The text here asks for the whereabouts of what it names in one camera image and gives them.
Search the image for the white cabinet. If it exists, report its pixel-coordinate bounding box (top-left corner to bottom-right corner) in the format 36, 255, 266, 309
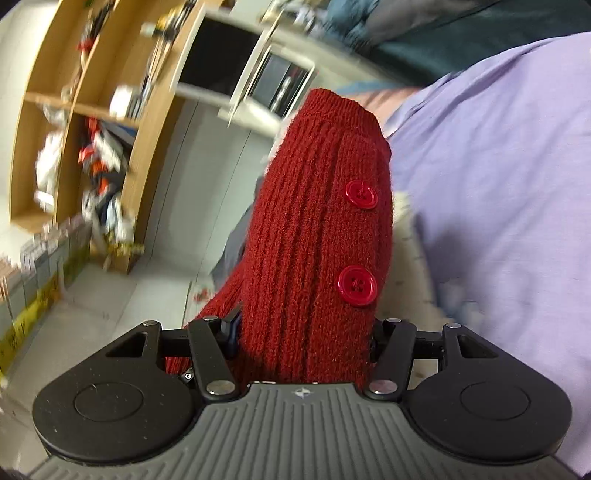
139, 88, 287, 289

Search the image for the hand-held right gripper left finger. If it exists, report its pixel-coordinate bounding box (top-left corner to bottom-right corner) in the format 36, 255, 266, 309
106, 305, 244, 400

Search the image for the dark grey duvet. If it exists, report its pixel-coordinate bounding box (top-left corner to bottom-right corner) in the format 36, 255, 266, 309
365, 0, 591, 88

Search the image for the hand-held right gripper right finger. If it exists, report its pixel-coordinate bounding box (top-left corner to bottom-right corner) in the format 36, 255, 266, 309
364, 318, 500, 400

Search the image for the beige patterned cloth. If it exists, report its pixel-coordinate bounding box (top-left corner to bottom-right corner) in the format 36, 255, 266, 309
390, 191, 451, 324

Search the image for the pink cloth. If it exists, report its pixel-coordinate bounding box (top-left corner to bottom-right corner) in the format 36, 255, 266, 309
342, 85, 419, 137

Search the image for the row of boxes on floor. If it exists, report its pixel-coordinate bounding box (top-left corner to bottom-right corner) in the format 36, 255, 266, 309
0, 215, 95, 377

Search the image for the wooden bookshelf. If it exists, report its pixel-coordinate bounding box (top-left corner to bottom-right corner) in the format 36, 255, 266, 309
9, 0, 208, 275

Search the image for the blue duvet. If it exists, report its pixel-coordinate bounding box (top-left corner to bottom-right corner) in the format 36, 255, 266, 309
325, 0, 386, 49

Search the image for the red knitted cardigan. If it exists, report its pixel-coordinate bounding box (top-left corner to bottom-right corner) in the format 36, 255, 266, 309
164, 88, 395, 386

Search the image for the purple bed sheet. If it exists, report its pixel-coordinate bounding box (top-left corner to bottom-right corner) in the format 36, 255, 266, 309
383, 34, 591, 472

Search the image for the grey appliance with knobs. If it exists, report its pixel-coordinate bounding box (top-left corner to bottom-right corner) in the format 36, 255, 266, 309
252, 48, 317, 118

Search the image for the grey-blue cloth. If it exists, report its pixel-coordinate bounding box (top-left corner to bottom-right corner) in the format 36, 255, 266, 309
210, 203, 264, 294

